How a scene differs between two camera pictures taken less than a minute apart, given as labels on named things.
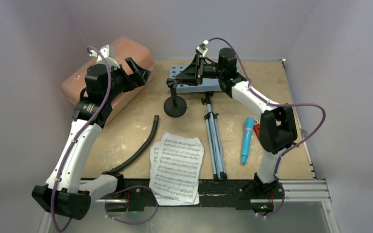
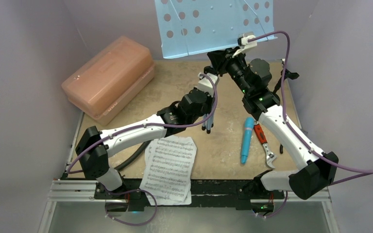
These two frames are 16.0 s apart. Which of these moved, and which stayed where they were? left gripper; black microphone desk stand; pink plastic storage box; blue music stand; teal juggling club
Moved: blue music stand; black microphone desk stand; left gripper
Stayed: pink plastic storage box; teal juggling club
